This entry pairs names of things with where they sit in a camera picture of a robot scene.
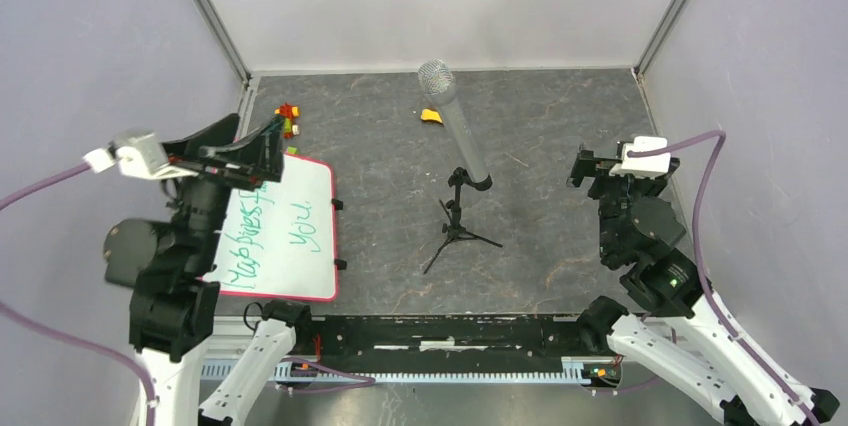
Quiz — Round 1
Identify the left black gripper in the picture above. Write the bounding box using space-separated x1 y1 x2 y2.
163 109 287 268

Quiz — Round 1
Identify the pink framed whiteboard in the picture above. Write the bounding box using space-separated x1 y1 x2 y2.
204 154 340 302

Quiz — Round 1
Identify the yellow eraser block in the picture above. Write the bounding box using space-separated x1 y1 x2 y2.
420 109 443 125

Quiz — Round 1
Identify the grey microphone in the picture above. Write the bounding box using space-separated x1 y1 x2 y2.
417 59 503 274

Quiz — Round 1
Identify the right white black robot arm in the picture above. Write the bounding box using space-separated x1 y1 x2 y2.
569 143 840 425

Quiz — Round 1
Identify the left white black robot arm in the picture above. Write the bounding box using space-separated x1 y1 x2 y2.
103 114 314 425

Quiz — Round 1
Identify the colourful toy block pile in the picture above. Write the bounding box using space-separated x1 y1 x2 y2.
275 103 300 139

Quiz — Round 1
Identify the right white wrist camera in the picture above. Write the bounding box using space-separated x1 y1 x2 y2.
609 136 672 179

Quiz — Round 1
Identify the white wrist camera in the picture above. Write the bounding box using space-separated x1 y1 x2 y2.
82 129 197 181
609 136 672 179

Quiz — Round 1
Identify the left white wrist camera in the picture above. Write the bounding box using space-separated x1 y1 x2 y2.
82 129 197 181

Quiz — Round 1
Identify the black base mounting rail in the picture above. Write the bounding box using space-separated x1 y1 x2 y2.
291 314 614 374

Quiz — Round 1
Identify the white slotted cable duct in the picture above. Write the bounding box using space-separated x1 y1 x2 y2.
198 356 624 386

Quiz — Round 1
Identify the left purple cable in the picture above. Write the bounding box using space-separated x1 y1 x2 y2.
0 162 157 426

